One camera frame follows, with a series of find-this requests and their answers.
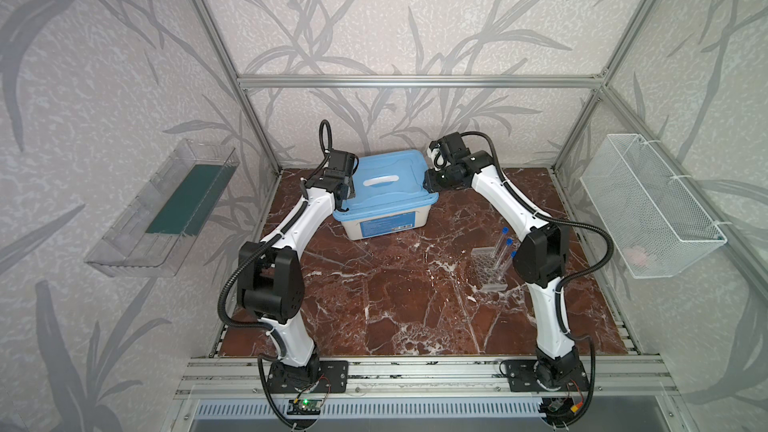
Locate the blue plastic bin lid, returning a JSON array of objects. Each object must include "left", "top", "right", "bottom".
[{"left": 333, "top": 150, "right": 439, "bottom": 222}]

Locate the white plastic storage bin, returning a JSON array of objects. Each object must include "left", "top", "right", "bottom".
[{"left": 333, "top": 204, "right": 432, "bottom": 240}]

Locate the blue capped test tube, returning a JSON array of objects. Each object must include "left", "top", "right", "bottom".
[
  {"left": 492, "top": 227, "right": 510, "bottom": 267},
  {"left": 495, "top": 238, "right": 514, "bottom": 271},
  {"left": 499, "top": 251, "right": 516, "bottom": 280}
]

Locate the clear acrylic test tube rack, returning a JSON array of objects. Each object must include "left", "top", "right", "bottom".
[{"left": 470, "top": 247, "right": 508, "bottom": 293}]

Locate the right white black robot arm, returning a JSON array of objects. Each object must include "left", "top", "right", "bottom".
[{"left": 424, "top": 131, "right": 615, "bottom": 390}]

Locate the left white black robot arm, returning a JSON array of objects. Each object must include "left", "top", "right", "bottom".
[{"left": 217, "top": 149, "right": 359, "bottom": 382}]

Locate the pink item in basket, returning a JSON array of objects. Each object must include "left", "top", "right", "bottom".
[{"left": 622, "top": 246, "right": 656, "bottom": 269}]

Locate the green circuit board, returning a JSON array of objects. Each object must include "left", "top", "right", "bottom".
[{"left": 287, "top": 399, "right": 324, "bottom": 416}]

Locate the clear acrylic wall shelf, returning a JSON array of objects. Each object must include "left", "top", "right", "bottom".
[{"left": 85, "top": 139, "right": 240, "bottom": 278}]

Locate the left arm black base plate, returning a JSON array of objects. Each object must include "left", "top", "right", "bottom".
[{"left": 266, "top": 360, "right": 349, "bottom": 394}]

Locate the white wire mesh basket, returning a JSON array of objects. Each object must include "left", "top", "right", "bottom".
[{"left": 581, "top": 134, "right": 727, "bottom": 279}]

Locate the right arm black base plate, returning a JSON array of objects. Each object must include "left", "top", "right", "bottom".
[{"left": 499, "top": 359, "right": 589, "bottom": 393}]

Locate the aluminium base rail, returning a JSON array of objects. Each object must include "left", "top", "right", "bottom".
[{"left": 173, "top": 355, "right": 679, "bottom": 400}]

